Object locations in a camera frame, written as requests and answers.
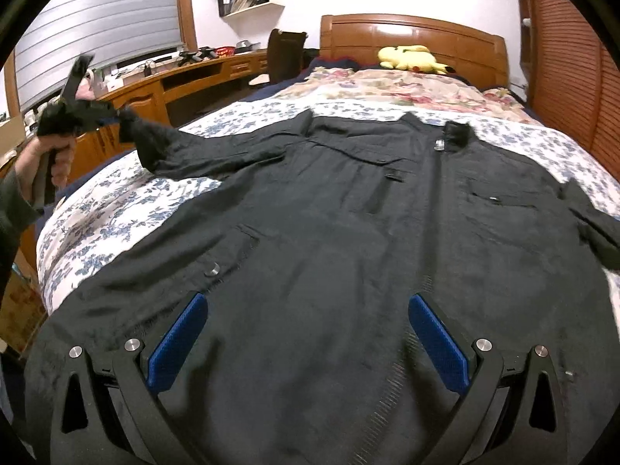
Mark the dark wooden chair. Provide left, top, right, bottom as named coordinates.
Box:
left=249, top=28, right=307, bottom=86

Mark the yellow plush toy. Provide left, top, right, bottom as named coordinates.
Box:
left=377, top=45, right=455, bottom=74

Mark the blue floral white bedspread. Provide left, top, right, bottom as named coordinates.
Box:
left=37, top=96, right=619, bottom=312

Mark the red floral beige quilt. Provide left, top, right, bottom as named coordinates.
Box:
left=276, top=66, right=539, bottom=125

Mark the black jacket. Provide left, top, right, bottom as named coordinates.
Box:
left=25, top=110, right=619, bottom=464

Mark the red basket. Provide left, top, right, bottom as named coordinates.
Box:
left=215, top=46, right=235, bottom=57

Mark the grey window blind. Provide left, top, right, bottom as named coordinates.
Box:
left=14, top=0, right=182, bottom=110

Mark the person's left hand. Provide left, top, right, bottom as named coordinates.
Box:
left=14, top=134, right=77, bottom=204

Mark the long wooden desk cabinet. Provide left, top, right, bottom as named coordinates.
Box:
left=69, top=49, right=267, bottom=182

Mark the wooden headboard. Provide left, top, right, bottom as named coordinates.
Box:
left=319, top=14, right=510, bottom=90

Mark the wooden louvered wardrobe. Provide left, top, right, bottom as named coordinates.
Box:
left=518, top=0, right=619, bottom=177

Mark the person's left forearm grey sleeve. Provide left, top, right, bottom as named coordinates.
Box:
left=0, top=170, right=42, bottom=294

